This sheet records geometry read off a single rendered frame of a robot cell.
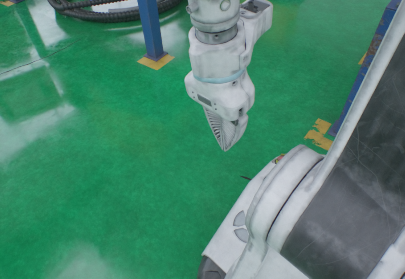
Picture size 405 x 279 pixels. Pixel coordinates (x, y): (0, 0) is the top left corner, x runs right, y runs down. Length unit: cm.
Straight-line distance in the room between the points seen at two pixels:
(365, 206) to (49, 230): 119
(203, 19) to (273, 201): 24
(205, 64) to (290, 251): 26
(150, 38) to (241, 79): 162
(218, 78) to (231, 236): 61
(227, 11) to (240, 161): 111
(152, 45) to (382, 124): 178
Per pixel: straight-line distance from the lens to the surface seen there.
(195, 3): 34
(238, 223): 91
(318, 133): 159
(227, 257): 93
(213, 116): 49
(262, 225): 43
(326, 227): 40
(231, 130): 48
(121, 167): 143
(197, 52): 36
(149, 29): 198
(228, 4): 34
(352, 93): 145
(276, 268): 58
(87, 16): 262
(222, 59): 37
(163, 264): 118
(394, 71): 33
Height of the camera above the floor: 110
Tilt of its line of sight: 47 degrees down
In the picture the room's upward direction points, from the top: 3 degrees counter-clockwise
